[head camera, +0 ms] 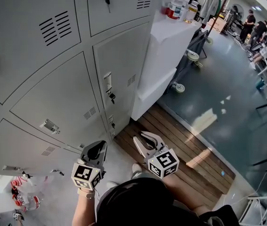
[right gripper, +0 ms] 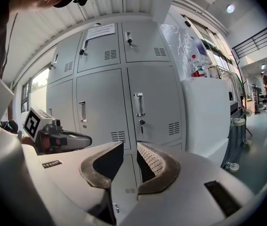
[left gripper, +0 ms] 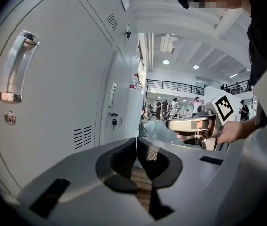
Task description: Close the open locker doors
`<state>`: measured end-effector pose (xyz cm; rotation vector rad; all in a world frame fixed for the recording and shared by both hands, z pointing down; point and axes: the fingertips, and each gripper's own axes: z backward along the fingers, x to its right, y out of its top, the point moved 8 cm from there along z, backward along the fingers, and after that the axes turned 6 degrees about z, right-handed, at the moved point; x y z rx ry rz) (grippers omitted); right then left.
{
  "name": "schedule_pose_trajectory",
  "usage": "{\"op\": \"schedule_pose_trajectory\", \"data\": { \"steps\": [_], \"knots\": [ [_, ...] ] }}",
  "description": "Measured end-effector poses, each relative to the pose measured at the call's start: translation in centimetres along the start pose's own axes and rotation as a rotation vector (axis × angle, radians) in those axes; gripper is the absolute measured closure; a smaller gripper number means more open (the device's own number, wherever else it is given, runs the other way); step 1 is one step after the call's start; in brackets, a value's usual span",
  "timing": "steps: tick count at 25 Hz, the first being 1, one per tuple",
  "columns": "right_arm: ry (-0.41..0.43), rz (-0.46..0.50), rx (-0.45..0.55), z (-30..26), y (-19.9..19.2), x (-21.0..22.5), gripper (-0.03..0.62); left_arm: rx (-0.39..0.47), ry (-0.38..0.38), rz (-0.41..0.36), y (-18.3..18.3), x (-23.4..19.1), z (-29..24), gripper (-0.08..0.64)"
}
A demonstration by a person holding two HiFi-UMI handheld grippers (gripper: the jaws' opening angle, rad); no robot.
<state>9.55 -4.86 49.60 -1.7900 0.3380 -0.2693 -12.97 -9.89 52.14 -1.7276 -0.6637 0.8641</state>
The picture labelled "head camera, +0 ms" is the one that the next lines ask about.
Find wooden plank platform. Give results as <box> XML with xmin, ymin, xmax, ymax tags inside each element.
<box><xmin>113</xmin><ymin>102</ymin><xmax>237</xmax><ymax>210</ymax></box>

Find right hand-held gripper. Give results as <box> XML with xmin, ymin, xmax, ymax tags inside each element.
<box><xmin>133</xmin><ymin>130</ymin><xmax>180</xmax><ymax>178</ymax></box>

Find grey wheeled cart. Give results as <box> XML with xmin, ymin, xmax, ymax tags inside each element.
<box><xmin>166</xmin><ymin>29</ymin><xmax>215</xmax><ymax>94</ymax></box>

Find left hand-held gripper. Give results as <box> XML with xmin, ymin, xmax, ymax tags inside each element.
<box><xmin>71</xmin><ymin>140</ymin><xmax>107</xmax><ymax>190</ymax></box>

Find wooden coat stand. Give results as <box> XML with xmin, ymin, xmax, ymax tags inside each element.
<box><xmin>208</xmin><ymin>0</ymin><xmax>235</xmax><ymax>36</ymax></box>

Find person's shoe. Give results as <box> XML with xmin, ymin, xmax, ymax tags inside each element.
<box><xmin>131</xmin><ymin>162</ymin><xmax>144</xmax><ymax>174</ymax></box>
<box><xmin>105</xmin><ymin>180</ymin><xmax>119</xmax><ymax>189</ymax></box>

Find person's black shirt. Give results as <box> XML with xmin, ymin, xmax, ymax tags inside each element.
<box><xmin>95</xmin><ymin>177</ymin><xmax>240</xmax><ymax>226</ymax></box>

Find white wrist strap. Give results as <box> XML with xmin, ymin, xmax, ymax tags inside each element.
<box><xmin>77</xmin><ymin>187</ymin><xmax>96</xmax><ymax>200</ymax></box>

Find grey metal locker cabinet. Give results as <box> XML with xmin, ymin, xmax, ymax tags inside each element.
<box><xmin>0</xmin><ymin>0</ymin><xmax>154</xmax><ymax>176</ymax></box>

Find standing fan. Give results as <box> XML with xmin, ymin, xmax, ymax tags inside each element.
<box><xmin>230</xmin><ymin>3</ymin><xmax>245</xmax><ymax>18</ymax></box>

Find white metal frame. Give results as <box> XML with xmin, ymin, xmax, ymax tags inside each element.
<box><xmin>238</xmin><ymin>193</ymin><xmax>267</xmax><ymax>226</ymax></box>

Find person's left shoe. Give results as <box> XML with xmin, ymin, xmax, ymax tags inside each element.
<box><xmin>105</xmin><ymin>180</ymin><xmax>119</xmax><ymax>189</ymax></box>

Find labelled bottle red cap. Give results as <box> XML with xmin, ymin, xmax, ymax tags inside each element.
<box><xmin>167</xmin><ymin>0</ymin><xmax>186</xmax><ymax>21</ymax></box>

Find person's right forearm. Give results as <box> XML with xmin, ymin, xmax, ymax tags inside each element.
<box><xmin>163</xmin><ymin>176</ymin><xmax>206</xmax><ymax>212</ymax></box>

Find clear bottle white cap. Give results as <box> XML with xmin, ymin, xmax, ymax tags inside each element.
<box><xmin>181</xmin><ymin>0</ymin><xmax>191</xmax><ymax>22</ymax></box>

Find person's grey trousers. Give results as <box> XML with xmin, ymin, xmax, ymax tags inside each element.
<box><xmin>130</xmin><ymin>170</ymin><xmax>153</xmax><ymax>181</ymax></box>

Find clear water jug red cap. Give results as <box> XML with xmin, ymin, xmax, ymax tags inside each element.
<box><xmin>12</xmin><ymin>194</ymin><xmax>41</xmax><ymax>212</ymax></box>
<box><xmin>10</xmin><ymin>176</ymin><xmax>27</xmax><ymax>190</ymax></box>

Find white box unit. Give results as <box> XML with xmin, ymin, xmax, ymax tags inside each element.
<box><xmin>130</xmin><ymin>9</ymin><xmax>202</xmax><ymax>121</ymax></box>

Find blue bottle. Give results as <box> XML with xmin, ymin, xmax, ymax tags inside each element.
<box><xmin>255</xmin><ymin>77</ymin><xmax>266</xmax><ymax>91</ymax></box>

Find yellow liquid bottle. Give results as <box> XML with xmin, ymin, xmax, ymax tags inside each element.
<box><xmin>184</xmin><ymin>0</ymin><xmax>200</xmax><ymax>24</ymax></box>

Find person's right shoe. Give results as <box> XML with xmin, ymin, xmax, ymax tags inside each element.
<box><xmin>131</xmin><ymin>162</ymin><xmax>144</xmax><ymax>174</ymax></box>

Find person's left forearm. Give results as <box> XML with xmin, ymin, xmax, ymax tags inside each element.
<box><xmin>71</xmin><ymin>195</ymin><xmax>101</xmax><ymax>226</ymax></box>

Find cardboard box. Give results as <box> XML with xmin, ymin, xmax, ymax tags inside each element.
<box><xmin>210</xmin><ymin>17</ymin><xmax>229</xmax><ymax>34</ymax></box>

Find white hanging clothes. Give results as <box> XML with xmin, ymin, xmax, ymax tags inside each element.
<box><xmin>196</xmin><ymin>0</ymin><xmax>221</xmax><ymax>21</ymax></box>

